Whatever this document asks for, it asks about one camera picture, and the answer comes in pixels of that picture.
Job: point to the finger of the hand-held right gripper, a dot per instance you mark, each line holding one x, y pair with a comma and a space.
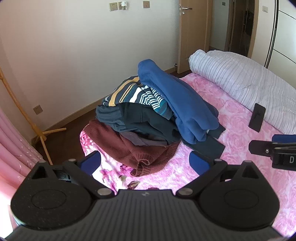
259, 146
284, 138

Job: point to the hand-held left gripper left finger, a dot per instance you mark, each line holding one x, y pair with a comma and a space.
89, 162

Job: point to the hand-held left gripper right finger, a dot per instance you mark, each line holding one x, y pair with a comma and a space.
198, 162

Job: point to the blue sweatshirt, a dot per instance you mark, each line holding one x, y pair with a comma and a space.
175, 99

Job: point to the dark navy pants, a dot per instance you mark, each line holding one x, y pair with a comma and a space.
210, 148

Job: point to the black phone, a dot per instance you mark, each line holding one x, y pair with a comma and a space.
256, 118

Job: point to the maroon knit sweater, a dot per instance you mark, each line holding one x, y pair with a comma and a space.
120, 153

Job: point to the pink floral blanket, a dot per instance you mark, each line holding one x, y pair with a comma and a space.
231, 120

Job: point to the slate blue garment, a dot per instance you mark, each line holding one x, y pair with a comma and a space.
108, 117

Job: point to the grey garment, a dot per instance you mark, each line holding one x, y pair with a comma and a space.
138, 140

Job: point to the wooden coat rack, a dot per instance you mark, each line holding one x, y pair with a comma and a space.
38, 134

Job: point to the dark green garment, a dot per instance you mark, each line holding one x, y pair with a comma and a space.
150, 121

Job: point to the lilac striped quilt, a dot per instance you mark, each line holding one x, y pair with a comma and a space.
242, 76

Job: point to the pink curtain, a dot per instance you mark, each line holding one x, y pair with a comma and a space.
11, 150

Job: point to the striped sweater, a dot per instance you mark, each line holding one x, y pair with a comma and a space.
129, 92

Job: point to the white wardrobe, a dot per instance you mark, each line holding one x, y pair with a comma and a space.
284, 46

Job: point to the wooden door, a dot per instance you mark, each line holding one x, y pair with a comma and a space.
194, 34

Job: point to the white plug-in device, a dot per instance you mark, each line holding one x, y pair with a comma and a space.
122, 5

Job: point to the beige wall socket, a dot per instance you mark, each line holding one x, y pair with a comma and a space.
112, 6
38, 109

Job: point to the wooden door frame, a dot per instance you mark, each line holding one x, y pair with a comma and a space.
209, 27

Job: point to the white wall switch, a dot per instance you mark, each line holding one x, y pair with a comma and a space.
265, 9

